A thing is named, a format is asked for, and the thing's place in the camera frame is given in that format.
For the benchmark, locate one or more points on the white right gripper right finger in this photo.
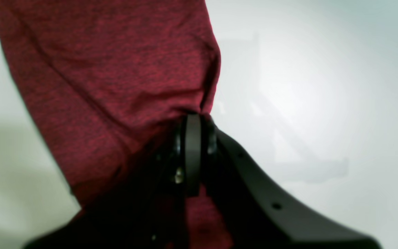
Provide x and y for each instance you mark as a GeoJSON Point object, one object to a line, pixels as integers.
{"type": "Point", "coordinates": [258, 213]}

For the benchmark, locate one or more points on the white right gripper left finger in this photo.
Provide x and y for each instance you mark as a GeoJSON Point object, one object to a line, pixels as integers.
{"type": "Point", "coordinates": [146, 211]}

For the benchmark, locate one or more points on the dark red long-sleeve shirt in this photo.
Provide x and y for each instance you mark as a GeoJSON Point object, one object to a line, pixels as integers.
{"type": "Point", "coordinates": [101, 78]}

